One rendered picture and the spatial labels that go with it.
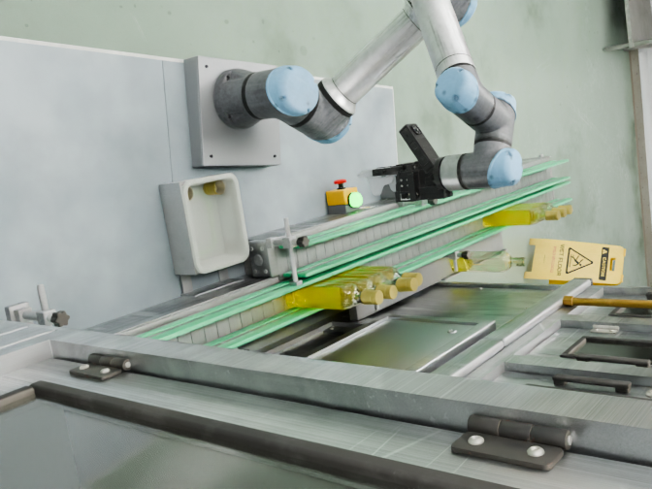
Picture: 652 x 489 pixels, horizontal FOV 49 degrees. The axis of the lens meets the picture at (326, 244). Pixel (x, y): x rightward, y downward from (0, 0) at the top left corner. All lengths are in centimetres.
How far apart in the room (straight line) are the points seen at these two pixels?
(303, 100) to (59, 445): 125
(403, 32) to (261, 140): 47
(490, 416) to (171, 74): 147
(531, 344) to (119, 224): 99
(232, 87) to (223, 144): 14
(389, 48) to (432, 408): 134
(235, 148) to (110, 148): 34
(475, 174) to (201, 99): 71
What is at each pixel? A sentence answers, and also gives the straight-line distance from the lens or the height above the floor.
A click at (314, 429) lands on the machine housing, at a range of 48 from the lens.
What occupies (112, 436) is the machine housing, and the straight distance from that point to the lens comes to 56.
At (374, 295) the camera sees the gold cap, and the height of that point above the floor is 116.
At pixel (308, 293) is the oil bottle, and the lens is 177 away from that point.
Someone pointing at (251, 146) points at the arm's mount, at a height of 80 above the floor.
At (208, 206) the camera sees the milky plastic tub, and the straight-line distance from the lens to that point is 180.
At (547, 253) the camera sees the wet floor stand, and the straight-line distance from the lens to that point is 512.
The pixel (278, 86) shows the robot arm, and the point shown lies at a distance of 167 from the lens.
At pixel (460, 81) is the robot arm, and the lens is 135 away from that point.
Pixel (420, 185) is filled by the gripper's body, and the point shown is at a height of 132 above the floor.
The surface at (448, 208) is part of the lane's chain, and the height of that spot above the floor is 88.
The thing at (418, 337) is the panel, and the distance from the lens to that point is 177.
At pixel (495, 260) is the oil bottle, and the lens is 240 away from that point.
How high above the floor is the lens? 215
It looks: 40 degrees down
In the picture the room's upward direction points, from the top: 89 degrees clockwise
